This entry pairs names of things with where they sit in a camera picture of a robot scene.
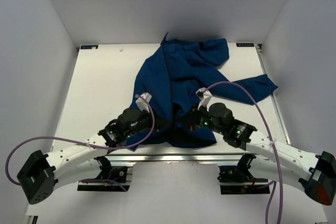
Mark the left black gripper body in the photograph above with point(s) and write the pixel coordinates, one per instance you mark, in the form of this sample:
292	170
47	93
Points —
145	123

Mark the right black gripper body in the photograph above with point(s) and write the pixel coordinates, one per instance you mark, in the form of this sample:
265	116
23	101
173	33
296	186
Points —
200	118

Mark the blue jacket with black lining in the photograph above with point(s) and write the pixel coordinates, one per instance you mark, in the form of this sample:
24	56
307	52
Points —
174	73

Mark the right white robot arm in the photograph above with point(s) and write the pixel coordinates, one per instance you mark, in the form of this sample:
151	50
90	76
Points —
309	172

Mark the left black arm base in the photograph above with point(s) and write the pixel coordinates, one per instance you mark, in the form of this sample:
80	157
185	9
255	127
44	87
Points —
111	178

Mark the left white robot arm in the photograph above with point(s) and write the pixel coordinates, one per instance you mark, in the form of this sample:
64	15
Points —
43	173

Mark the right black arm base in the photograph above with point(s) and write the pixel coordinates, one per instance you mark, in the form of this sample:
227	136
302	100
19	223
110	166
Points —
237	179

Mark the white front panel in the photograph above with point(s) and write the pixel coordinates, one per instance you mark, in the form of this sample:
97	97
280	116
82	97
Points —
159	193

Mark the right blue table label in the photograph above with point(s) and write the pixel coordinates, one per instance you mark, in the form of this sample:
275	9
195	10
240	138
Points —
245	44

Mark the blue table label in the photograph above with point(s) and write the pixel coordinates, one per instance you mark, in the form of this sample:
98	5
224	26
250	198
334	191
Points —
245	44
88	47

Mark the left blue table label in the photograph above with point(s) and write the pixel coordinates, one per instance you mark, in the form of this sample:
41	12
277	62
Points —
88	47

